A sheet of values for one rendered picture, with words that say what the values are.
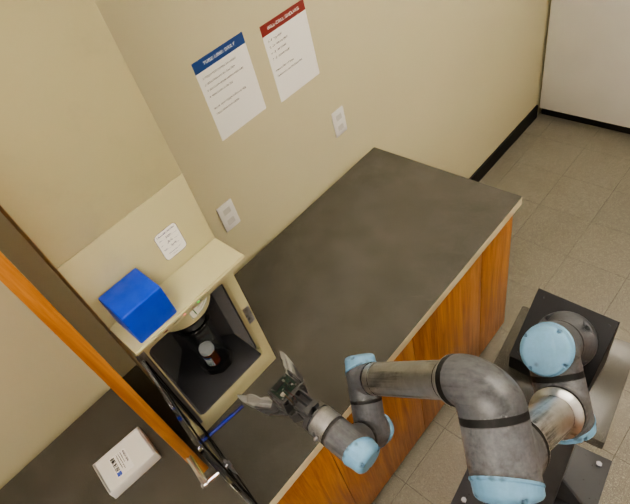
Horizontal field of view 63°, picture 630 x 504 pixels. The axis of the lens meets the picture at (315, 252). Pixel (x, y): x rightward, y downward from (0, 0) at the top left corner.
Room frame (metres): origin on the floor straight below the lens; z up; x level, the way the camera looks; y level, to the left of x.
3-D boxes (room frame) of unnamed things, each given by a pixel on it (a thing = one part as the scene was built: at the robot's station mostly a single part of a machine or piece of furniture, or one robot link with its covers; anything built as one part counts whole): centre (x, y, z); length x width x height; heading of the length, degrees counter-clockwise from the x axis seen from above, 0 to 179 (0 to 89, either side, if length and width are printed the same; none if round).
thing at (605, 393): (0.65, -0.56, 0.92); 0.32 x 0.32 x 0.04; 42
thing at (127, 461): (0.77, 0.71, 0.96); 0.16 x 0.12 x 0.04; 120
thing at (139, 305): (0.78, 0.39, 1.56); 0.10 x 0.10 x 0.09; 35
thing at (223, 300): (0.98, 0.43, 1.19); 0.26 x 0.24 x 0.35; 125
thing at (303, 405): (0.62, 0.14, 1.26); 0.12 x 0.08 x 0.09; 35
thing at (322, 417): (0.55, 0.10, 1.24); 0.08 x 0.05 x 0.08; 125
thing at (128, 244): (0.98, 0.43, 1.33); 0.32 x 0.25 x 0.77; 125
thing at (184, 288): (0.83, 0.32, 1.46); 0.32 x 0.11 x 0.10; 125
